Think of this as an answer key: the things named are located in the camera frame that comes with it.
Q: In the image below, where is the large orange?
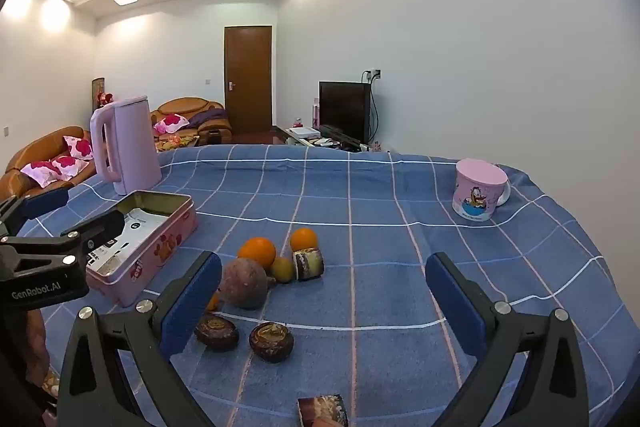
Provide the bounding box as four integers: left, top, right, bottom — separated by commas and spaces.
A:
237, 237, 277, 269

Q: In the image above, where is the brown wooden door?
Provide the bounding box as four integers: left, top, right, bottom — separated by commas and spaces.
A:
223, 25, 273, 134

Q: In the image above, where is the dark mangosteen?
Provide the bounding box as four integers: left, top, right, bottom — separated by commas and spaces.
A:
248, 321, 294, 364
194, 313, 240, 353

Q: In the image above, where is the pink electric kettle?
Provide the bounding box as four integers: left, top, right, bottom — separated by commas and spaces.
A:
90, 95, 163, 196

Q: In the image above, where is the person's left hand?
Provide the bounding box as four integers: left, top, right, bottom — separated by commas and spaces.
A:
27, 309, 51, 383

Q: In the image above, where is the pink floral pillow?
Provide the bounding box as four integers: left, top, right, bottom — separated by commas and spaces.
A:
153, 114, 191, 136
63, 136, 94, 160
52, 155, 91, 175
20, 161, 63, 185

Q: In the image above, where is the blue plaid tablecloth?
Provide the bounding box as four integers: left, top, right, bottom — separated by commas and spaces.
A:
15, 144, 633, 427

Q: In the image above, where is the printed paper sheet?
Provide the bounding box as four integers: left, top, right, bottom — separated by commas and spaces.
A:
86, 208, 168, 278

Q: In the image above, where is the pink tin box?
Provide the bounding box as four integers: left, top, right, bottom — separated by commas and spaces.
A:
85, 190, 198, 308

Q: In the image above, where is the brown purple sweet potato piece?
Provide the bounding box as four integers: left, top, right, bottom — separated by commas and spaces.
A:
297, 394, 349, 427

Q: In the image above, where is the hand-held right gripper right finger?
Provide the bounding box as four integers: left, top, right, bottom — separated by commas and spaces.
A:
425, 252, 593, 427

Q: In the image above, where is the tv stand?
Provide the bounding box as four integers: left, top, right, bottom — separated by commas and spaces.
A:
274, 126, 386, 152

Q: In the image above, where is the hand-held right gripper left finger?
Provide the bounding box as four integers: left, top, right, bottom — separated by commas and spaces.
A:
57, 251, 223, 427

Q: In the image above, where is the brown leather sofa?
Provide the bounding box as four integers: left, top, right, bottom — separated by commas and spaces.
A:
0, 126, 98, 202

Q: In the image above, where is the black power cable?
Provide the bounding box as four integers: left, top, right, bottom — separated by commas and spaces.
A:
369, 79, 381, 142

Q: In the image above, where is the coffee table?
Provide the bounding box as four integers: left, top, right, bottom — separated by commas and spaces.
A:
155, 133, 201, 152

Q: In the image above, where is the pink cartoon mug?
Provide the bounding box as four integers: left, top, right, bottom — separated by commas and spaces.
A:
452, 158, 512, 223

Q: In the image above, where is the pale purple sweet potato piece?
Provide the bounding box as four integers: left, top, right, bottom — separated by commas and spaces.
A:
292, 247, 325, 282

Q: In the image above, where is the brown leather armchair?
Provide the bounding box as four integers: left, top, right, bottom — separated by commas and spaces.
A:
150, 97, 233, 148

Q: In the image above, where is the brown passion fruit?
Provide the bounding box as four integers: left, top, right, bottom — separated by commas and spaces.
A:
219, 258, 277, 311

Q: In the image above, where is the green kiwi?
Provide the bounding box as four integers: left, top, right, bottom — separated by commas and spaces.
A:
270, 256, 296, 284

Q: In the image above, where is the purple blanket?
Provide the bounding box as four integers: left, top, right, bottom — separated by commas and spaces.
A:
189, 108, 227, 125

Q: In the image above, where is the black television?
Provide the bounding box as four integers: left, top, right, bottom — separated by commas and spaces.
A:
319, 81, 372, 144

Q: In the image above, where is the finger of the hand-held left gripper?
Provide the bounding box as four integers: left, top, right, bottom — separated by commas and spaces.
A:
0, 187, 70, 235
0, 210, 126, 280

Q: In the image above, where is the small orange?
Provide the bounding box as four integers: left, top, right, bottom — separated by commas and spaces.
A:
289, 228, 319, 253

